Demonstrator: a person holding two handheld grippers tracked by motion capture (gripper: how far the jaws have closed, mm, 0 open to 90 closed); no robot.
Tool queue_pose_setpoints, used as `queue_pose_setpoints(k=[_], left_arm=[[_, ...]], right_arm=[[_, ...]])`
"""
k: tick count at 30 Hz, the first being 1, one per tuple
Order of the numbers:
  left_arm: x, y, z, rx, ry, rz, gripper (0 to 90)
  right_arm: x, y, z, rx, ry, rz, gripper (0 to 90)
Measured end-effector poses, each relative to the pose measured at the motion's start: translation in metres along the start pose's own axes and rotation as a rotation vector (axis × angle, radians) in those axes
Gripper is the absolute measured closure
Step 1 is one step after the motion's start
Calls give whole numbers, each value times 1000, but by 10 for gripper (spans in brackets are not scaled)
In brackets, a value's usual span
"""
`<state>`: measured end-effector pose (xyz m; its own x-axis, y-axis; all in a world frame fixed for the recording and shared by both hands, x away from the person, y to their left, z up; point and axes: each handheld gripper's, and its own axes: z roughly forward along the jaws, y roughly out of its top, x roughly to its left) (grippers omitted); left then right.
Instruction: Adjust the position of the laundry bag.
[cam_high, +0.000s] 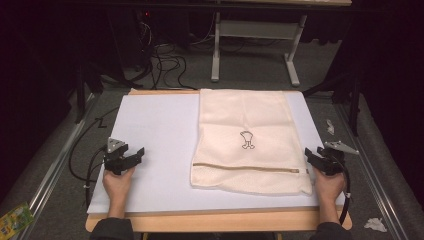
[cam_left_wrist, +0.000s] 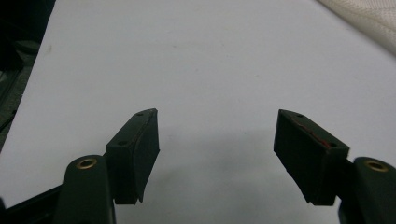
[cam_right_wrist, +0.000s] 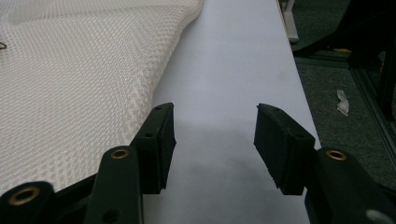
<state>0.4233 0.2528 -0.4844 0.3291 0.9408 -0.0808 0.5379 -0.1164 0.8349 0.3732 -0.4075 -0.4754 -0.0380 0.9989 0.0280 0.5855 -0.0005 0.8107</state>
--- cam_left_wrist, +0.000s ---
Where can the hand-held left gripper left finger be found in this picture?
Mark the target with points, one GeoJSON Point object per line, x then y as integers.
{"type": "Point", "coordinates": [134, 155]}

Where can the cream cloth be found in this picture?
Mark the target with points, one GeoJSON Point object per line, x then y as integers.
{"type": "Point", "coordinates": [370, 21]}

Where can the white foam board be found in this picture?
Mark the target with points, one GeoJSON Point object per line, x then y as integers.
{"type": "Point", "coordinates": [218, 62]}

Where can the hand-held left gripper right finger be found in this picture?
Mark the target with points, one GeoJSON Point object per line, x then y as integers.
{"type": "Point", "coordinates": [308, 158]}

